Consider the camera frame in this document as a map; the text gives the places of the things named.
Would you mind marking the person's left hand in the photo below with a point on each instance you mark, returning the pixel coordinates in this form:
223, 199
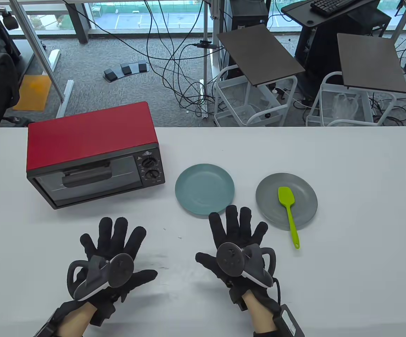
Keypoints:
113, 242

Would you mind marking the small black camera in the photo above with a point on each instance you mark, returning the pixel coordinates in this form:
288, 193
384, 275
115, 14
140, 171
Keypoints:
205, 44

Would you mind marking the person's left forearm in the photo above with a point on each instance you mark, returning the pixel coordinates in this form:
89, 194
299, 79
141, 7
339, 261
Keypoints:
74, 321

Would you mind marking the black keyboard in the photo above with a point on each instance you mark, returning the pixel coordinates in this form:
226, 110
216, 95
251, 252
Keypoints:
332, 7

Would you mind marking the teal plate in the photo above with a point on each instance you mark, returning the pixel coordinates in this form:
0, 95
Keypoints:
204, 189

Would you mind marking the grey plate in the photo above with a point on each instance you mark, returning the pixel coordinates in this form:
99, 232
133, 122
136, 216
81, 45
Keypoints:
304, 203

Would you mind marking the brown tilted board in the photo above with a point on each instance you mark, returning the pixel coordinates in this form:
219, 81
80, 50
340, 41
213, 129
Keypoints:
371, 63
259, 52

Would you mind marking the orange floor mat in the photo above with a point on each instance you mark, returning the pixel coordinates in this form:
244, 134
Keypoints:
32, 93

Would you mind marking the person's right forearm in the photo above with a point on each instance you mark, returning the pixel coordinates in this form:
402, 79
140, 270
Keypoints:
259, 312

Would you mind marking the person's right hand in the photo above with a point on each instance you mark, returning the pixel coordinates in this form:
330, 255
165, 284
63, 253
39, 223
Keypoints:
236, 231

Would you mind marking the clear plastic bag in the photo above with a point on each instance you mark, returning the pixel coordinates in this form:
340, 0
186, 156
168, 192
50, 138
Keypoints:
345, 107

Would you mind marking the black computer tower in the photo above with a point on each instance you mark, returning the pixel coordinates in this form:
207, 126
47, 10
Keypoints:
248, 14

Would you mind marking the grey foot pedal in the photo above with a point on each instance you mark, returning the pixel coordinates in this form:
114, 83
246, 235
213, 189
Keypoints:
125, 69

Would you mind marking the grey VR controller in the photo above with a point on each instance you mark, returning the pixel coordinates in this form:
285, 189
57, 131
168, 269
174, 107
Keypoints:
118, 270
229, 259

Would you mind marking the green dessert spatula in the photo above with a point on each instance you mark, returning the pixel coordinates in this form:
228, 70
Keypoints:
286, 197

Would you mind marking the red toaster oven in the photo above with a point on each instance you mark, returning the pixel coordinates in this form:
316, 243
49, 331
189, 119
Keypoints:
90, 133

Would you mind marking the black tilted desk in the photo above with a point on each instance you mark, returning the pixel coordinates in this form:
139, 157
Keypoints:
350, 31

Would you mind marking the aluminium frame post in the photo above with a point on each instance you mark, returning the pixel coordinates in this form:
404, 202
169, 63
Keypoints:
36, 45
207, 52

